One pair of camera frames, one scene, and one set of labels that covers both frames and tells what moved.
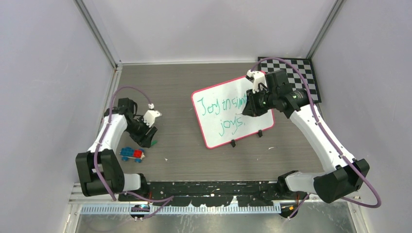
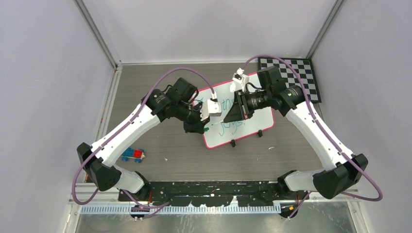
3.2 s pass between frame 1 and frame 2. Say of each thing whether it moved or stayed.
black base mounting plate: stayed
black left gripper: moved
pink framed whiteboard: stayed
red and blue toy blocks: stayed
